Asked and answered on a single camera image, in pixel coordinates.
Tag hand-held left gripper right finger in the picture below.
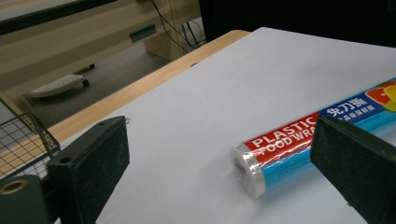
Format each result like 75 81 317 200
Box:
309 113 396 224

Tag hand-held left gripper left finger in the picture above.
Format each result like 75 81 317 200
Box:
47 115 131 224

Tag blue red plastic wrap roll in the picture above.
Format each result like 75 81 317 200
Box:
229 77 396 200

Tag wooden table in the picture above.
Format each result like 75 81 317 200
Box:
0 29 251 175

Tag white wheeled base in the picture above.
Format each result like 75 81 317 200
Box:
26 74 92 100

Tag beige cabinet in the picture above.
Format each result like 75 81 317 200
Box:
0 0 202 94

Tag white table mat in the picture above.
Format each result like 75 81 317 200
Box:
59 26 396 224

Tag black wire mesh basket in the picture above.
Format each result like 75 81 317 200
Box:
0 112 62 181

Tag black cables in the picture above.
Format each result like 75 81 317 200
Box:
148 0 207 54

